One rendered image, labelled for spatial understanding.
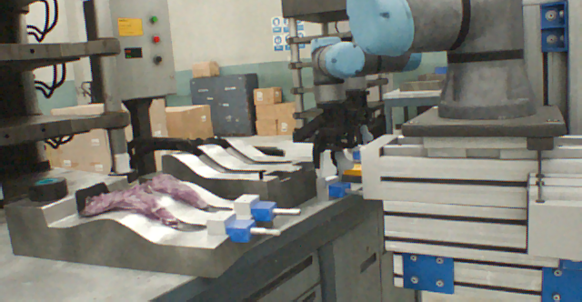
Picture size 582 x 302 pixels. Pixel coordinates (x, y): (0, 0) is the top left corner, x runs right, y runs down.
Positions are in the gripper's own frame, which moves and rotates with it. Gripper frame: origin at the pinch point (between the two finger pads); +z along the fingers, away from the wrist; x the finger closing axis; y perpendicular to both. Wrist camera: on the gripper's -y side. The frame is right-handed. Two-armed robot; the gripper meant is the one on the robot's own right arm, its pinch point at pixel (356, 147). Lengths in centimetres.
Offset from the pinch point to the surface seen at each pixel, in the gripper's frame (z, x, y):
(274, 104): 30, 256, -583
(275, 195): 0, -47, 33
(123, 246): 0, -83, 42
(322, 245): 17.1, -33.5, 29.1
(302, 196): 3.0, -38.3, 29.1
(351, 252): 25.9, -18.9, 21.0
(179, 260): 2, -75, 51
